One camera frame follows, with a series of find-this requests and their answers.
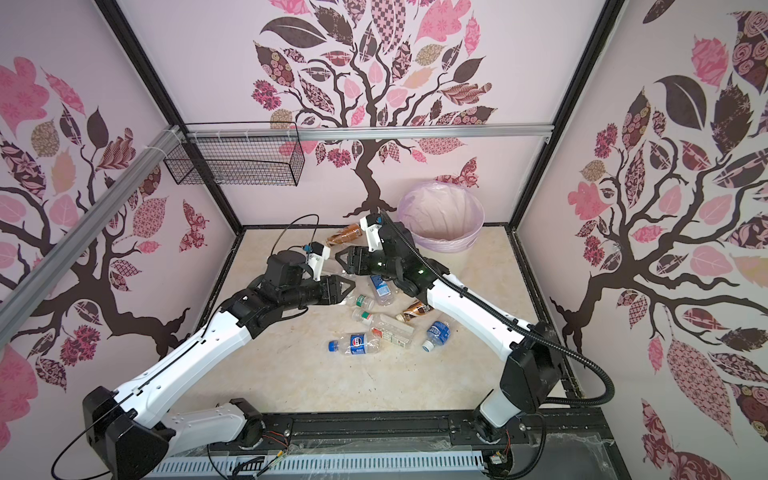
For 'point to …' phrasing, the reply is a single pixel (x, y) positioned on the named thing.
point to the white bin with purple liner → (442, 216)
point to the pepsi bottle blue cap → (355, 344)
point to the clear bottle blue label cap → (383, 290)
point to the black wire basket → (242, 153)
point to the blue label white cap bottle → (438, 333)
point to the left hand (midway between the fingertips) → (349, 290)
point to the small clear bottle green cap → (364, 301)
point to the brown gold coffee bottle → (417, 308)
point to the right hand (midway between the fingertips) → (345, 251)
